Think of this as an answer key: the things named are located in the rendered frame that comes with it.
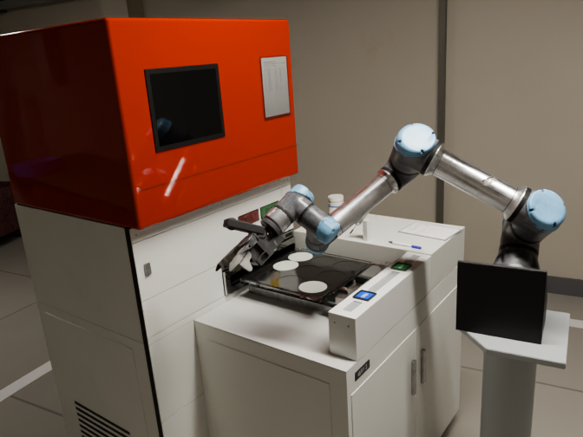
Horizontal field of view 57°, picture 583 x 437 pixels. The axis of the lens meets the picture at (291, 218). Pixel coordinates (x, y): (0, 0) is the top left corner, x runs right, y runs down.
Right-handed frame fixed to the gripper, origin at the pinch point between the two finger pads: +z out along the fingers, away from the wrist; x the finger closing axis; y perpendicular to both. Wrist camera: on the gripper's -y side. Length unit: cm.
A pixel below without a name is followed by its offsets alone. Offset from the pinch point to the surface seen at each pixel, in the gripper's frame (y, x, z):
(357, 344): 43.3, -8.1, -12.2
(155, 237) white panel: -17.4, 26.2, 2.8
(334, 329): 36.7, -3.5, -11.3
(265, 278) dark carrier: 23, 42, -17
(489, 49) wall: 48, 113, -243
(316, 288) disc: 34.0, 24.6, -24.1
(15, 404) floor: 5, 180, 98
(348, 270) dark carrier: 42, 32, -40
